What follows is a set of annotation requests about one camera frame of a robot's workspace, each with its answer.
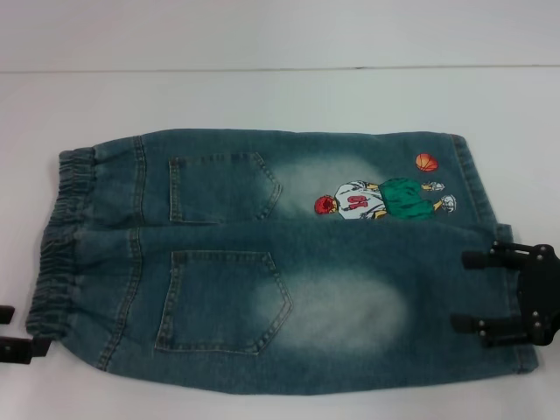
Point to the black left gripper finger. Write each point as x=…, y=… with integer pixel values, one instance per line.
x=6, y=315
x=22, y=349

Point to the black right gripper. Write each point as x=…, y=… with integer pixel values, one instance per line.
x=542, y=289

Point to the blue denim shorts basketball print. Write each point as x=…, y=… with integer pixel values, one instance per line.
x=306, y=284

